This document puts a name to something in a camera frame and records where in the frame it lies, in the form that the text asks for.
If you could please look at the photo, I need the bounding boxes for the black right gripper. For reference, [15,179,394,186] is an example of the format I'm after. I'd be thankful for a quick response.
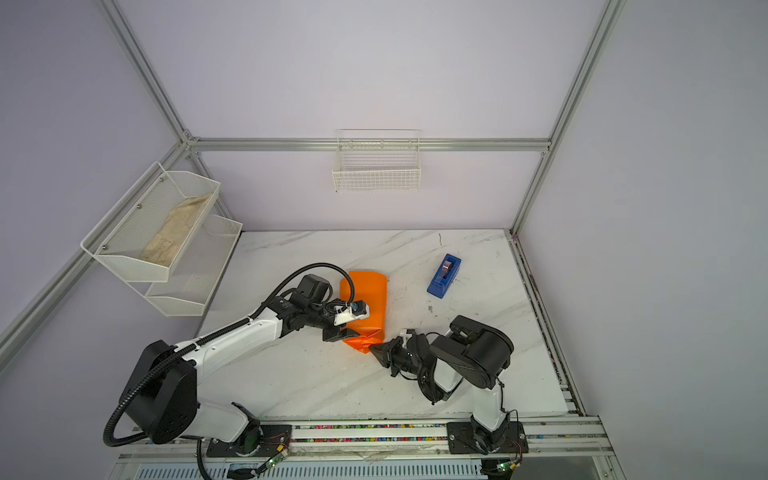
[369,337,429,381]

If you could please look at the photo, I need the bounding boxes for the orange wrapping paper sheet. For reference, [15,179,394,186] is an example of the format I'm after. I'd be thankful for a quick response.
[344,271,388,354]

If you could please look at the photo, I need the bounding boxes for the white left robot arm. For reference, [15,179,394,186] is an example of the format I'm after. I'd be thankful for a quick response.
[103,298,370,447]

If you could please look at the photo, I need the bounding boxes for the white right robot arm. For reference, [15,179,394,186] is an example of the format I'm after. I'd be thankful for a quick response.
[370,315,514,439]

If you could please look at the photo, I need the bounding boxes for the blue tape dispenser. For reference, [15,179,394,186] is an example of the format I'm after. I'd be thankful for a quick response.
[427,254,461,299]

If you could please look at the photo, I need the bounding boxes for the white mesh lower shelf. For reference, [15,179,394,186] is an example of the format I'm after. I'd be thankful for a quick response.
[144,214,242,317]

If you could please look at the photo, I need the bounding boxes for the white mesh shelf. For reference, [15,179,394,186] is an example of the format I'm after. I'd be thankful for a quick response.
[144,214,242,317]
[80,163,220,283]

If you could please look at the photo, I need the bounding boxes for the beige cloth in shelf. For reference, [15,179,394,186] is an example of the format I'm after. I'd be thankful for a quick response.
[140,194,211,267]

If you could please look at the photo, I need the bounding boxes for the white mesh upper shelf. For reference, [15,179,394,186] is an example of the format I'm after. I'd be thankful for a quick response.
[80,163,220,283]

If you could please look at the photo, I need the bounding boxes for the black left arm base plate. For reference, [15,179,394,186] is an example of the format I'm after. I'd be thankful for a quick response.
[206,424,293,458]

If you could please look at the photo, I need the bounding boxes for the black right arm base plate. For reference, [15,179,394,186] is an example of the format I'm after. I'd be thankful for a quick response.
[446,419,529,455]

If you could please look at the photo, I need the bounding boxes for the white wire wall basket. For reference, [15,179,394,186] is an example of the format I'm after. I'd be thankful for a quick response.
[332,129,422,193]

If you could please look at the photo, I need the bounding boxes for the aluminium front rail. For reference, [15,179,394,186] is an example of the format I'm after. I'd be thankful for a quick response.
[116,415,616,464]

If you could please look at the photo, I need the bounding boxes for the black corrugated cable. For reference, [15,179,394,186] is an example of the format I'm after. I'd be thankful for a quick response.
[101,262,356,448]

